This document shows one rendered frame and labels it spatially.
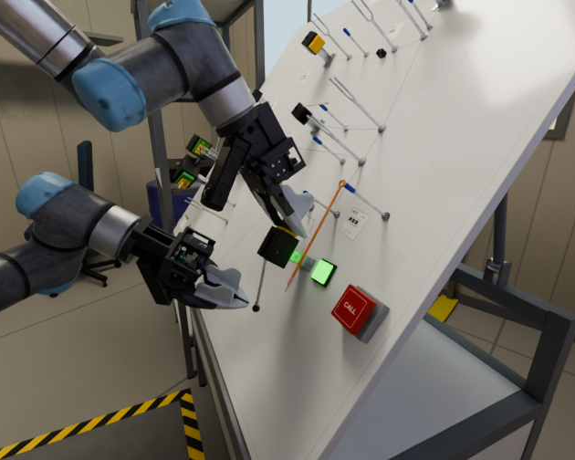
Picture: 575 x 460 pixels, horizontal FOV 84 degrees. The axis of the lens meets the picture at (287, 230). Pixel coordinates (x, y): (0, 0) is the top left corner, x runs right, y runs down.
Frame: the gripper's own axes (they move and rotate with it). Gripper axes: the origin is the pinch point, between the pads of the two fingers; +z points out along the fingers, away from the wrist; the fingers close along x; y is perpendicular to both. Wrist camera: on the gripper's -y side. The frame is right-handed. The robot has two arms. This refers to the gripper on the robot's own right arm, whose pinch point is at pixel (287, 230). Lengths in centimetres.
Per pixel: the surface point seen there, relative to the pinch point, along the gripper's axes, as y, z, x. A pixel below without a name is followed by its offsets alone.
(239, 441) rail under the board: -27.4, 20.3, -7.5
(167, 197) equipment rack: -9, 2, 100
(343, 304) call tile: -3.7, 5.6, -16.4
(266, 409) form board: -20.9, 17.5, -9.3
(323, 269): -0.2, 6.7, -6.4
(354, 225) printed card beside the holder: 8.3, 3.8, -6.9
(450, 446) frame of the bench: -1.2, 43.5, -20.7
